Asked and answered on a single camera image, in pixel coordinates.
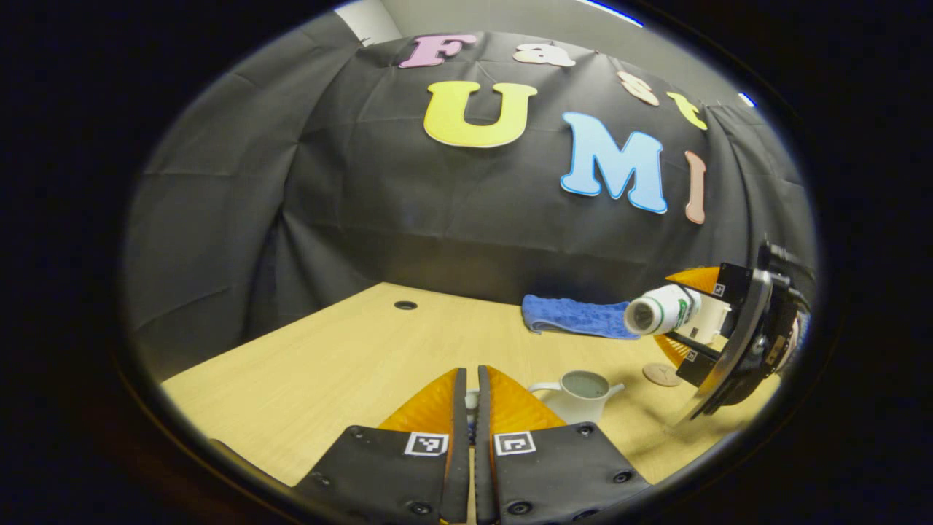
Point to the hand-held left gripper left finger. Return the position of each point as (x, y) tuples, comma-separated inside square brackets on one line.
[(460, 474)]

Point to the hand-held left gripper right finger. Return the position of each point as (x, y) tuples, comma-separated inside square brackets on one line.
[(484, 474)]

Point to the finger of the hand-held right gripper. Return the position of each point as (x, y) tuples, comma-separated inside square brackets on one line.
[(696, 362), (732, 283)]

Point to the round wooden coaster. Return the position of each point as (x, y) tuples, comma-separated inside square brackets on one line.
[(660, 375)]

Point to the white water bottle green label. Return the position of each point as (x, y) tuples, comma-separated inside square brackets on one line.
[(660, 310)]

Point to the white teacup lid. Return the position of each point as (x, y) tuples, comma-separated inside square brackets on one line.
[(471, 399)]

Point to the white teacup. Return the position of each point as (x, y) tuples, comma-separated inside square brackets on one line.
[(583, 410)]

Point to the blue towel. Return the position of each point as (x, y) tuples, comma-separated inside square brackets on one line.
[(568, 315)]

